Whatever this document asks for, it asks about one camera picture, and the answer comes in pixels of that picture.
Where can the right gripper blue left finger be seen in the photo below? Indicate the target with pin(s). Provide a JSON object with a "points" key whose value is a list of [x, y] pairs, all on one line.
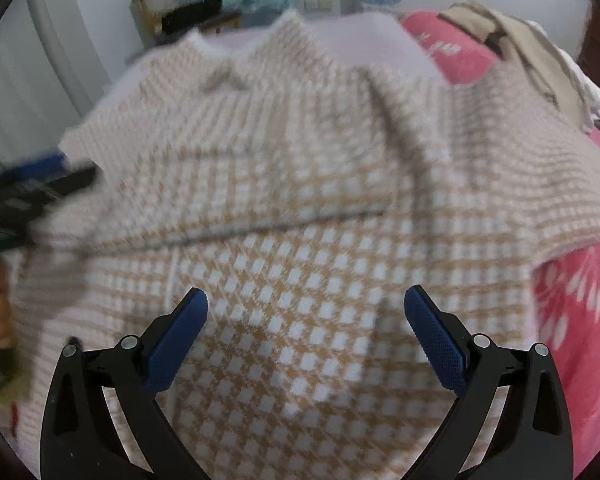
{"points": [[169, 338]]}

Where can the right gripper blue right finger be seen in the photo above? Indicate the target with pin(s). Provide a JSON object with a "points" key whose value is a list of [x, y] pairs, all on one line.
{"points": [[441, 336]]}

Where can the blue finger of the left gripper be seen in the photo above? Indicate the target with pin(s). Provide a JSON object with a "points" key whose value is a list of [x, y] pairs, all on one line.
{"points": [[41, 193], [41, 168]]}

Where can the beige white houndstooth knit coat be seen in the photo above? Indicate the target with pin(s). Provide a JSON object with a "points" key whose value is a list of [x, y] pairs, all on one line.
{"points": [[304, 197]]}

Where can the black clothes on chair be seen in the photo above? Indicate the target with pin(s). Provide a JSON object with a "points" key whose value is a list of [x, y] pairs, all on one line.
{"points": [[190, 15]]}

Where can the beige clothes pile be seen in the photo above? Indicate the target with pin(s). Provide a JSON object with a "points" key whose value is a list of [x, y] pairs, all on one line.
{"points": [[553, 71]]}

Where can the white curtain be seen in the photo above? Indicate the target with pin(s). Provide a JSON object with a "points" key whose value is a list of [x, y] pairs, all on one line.
{"points": [[50, 76]]}

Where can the red floral blanket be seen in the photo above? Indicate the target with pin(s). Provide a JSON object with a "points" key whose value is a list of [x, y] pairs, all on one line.
{"points": [[568, 288]]}

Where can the wooden chair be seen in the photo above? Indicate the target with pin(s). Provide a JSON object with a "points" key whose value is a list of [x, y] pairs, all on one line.
{"points": [[147, 16]]}

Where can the wall power socket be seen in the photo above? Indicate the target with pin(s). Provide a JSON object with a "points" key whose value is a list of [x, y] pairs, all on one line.
{"points": [[318, 5]]}

